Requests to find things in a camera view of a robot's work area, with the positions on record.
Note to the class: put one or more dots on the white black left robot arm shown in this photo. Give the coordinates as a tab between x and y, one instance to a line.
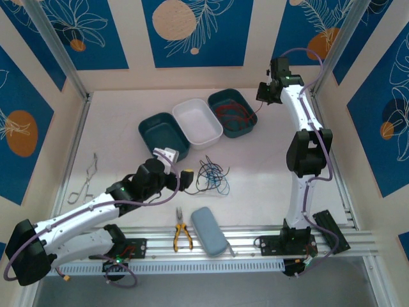
80	214

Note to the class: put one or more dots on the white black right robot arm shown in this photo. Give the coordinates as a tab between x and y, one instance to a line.
300	204

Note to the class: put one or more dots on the teal plastic bin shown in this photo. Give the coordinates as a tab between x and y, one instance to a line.
159	134
233	131

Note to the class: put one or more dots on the grey blue zip case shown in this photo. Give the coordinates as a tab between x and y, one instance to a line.
207	230

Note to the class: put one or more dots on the white plastic bin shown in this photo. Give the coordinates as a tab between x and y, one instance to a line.
195	121

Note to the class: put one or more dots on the silver metal tongs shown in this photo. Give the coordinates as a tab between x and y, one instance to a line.
95	157

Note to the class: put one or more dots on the black controller with green light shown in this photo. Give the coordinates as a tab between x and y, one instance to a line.
114	267
292	270

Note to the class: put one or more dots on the blue floral wall panel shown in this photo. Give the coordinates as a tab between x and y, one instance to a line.
367	128
367	38
105	48
35	38
32	105
287	32
223	48

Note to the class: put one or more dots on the aluminium frame post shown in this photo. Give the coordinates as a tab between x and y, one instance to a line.
342	48
57	48

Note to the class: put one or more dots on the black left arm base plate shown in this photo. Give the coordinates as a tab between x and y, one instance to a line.
140	247

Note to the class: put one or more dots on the aluminium mounting rail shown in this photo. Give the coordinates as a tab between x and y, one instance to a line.
246	236

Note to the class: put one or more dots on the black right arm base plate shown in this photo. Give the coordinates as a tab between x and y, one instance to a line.
268	246

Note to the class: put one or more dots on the black metal bracket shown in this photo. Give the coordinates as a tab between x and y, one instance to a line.
332	230

